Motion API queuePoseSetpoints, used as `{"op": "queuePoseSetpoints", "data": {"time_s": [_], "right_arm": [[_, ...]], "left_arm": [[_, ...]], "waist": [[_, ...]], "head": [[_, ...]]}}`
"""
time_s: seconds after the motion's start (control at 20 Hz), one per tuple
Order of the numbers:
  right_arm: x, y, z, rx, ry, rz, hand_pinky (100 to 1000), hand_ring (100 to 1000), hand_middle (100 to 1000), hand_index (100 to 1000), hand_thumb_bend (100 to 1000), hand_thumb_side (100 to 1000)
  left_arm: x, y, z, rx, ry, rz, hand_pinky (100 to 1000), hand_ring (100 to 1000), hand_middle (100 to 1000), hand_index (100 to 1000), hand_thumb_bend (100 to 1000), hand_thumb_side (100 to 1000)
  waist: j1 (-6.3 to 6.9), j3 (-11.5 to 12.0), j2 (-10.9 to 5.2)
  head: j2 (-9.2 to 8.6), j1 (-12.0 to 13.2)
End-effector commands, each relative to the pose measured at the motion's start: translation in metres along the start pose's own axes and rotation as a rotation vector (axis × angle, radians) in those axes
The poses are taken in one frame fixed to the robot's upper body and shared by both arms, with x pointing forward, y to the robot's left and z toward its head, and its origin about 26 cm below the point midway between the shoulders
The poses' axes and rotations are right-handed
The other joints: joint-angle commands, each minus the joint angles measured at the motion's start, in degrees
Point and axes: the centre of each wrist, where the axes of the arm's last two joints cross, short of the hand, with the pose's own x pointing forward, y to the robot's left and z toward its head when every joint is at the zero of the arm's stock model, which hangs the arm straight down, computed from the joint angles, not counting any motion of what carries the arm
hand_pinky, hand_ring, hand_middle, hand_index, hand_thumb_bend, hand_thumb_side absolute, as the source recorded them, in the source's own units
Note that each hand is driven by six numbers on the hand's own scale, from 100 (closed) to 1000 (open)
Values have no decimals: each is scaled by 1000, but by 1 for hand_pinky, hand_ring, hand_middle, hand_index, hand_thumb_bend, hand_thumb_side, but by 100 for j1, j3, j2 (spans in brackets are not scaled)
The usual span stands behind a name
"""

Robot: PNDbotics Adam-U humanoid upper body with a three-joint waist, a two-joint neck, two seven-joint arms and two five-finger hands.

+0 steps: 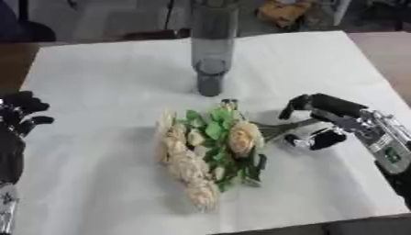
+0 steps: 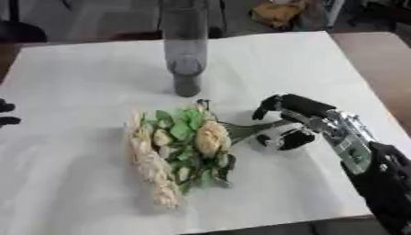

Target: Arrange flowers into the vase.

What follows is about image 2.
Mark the cream artificial flower bouquet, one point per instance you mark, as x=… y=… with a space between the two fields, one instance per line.
x=176 y=147

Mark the tall grey glass vase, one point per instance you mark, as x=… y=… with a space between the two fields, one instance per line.
x=184 y=46

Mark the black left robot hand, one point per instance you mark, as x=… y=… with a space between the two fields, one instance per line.
x=6 y=114

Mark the black chair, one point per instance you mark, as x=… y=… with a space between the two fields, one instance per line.
x=21 y=29

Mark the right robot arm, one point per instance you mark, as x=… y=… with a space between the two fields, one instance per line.
x=374 y=165

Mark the yellow-brown bag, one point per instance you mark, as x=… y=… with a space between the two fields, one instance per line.
x=278 y=12

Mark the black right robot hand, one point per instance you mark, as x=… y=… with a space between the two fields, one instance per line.
x=302 y=105

